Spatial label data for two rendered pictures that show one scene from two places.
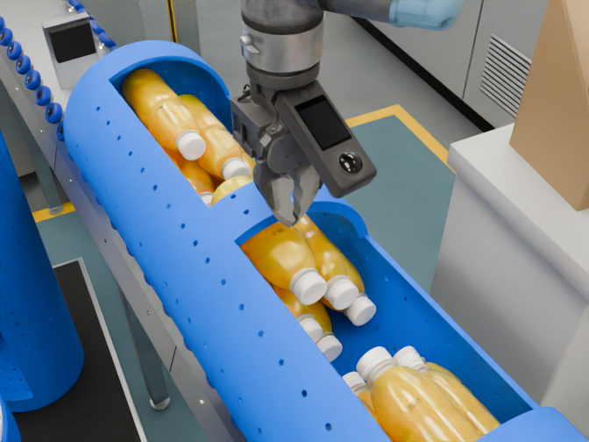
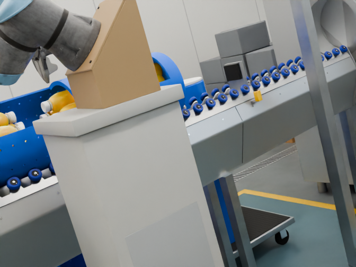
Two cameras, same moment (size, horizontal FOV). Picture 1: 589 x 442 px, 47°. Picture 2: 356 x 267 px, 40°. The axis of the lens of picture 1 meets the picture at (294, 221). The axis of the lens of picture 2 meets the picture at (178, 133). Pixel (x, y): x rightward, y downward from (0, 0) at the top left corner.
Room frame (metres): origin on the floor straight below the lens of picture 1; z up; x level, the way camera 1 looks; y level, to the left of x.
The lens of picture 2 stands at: (0.81, -1.80, 1.27)
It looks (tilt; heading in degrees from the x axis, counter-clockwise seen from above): 11 degrees down; 85
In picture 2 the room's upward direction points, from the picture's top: 16 degrees counter-clockwise
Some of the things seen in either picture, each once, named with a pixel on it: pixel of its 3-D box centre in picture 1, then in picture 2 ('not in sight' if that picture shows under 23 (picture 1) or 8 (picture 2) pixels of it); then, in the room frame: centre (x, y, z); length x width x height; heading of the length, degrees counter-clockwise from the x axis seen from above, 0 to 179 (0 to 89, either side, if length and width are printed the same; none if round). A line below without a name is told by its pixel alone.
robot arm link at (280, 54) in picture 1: (280, 39); not in sight; (0.56, 0.01, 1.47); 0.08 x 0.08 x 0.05
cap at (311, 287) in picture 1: (308, 287); (46, 106); (0.53, -0.02, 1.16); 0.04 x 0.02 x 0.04; 122
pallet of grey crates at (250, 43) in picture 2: not in sight; (265, 77); (2.32, 3.38, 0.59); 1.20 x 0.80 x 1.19; 116
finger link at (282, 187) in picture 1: (271, 191); (46, 70); (0.56, 0.03, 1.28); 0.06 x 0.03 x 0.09; 32
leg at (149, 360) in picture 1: (144, 339); (221, 233); (1.06, 0.40, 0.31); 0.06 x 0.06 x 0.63; 32
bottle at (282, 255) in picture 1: (267, 237); (70, 98); (0.61, 0.04, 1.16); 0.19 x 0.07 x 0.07; 32
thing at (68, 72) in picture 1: (74, 53); (236, 78); (1.34, 0.49, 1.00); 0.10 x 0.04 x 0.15; 122
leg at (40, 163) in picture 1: (34, 146); not in sight; (1.89, 0.92, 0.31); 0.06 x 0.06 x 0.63; 32
